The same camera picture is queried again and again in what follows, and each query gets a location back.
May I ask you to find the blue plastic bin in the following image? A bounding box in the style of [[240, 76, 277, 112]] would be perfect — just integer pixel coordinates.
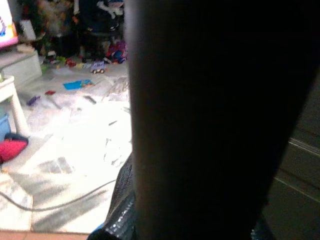
[[0, 113, 13, 143]]

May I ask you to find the black broom handle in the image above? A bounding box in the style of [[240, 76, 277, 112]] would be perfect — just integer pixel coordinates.
[[123, 0, 320, 240]]

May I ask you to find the white television cabinet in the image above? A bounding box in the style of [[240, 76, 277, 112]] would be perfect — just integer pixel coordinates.
[[0, 49, 43, 81]]

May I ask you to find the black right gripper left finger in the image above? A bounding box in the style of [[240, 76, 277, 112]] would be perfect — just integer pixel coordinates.
[[88, 154, 137, 240]]

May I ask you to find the television screen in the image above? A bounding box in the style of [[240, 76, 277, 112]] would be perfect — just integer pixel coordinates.
[[0, 0, 20, 49]]

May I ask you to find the purple toy car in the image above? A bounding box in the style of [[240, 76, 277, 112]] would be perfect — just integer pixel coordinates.
[[90, 60, 106, 74]]

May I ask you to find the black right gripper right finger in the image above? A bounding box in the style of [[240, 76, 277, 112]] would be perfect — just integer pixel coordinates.
[[249, 217, 272, 240]]

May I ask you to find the purple toy piece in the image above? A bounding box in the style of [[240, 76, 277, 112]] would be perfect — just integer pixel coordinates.
[[26, 95, 41, 106]]

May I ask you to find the black floor cable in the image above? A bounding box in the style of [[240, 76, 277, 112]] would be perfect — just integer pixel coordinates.
[[0, 179, 118, 213]]

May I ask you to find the red pink bag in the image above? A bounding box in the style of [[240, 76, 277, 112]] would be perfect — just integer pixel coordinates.
[[0, 133, 30, 164]]

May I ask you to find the blue picture book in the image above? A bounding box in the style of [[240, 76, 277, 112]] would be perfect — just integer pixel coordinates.
[[62, 79, 96, 91]]

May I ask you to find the dark wooden door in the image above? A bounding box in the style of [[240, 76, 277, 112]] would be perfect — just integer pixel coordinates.
[[261, 72, 320, 240]]

